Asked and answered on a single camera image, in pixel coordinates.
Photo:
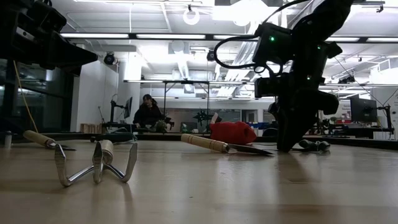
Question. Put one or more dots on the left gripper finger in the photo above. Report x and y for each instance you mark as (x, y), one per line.
(68, 53)
(68, 67)

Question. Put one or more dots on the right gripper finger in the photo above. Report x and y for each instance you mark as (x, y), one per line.
(301, 124)
(284, 130)

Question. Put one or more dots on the dark green pruning shears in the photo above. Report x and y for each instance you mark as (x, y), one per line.
(321, 145)

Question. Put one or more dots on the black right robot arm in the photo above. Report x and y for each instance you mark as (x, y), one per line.
(326, 18)

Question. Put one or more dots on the white LED light bar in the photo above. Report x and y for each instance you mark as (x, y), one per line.
(94, 35)
(171, 36)
(342, 39)
(233, 37)
(382, 40)

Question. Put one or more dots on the black ceiling spotlight cluster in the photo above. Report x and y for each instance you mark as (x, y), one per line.
(346, 80)

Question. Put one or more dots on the dark background desk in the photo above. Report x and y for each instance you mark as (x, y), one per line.
(357, 132)

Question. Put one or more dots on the black computer monitor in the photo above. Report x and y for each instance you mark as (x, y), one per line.
(128, 108)
(363, 110)

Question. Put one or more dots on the wooden crate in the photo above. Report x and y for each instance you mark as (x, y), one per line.
(90, 128)

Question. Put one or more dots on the black overhead rig beam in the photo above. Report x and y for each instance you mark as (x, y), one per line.
(132, 36)

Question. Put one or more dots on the person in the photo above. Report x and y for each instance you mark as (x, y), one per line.
(147, 115)

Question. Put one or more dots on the small white standoff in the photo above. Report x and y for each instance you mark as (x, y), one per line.
(7, 140)

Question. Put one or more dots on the small green potted plant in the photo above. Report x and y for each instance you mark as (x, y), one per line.
(161, 127)

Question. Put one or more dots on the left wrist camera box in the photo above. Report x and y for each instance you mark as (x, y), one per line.
(49, 18)

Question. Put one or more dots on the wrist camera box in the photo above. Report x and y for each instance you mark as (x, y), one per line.
(270, 49)
(49, 18)

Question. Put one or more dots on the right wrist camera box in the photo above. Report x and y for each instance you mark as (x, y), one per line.
(270, 49)

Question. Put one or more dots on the black background rig frame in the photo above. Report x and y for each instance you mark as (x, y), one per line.
(164, 102)

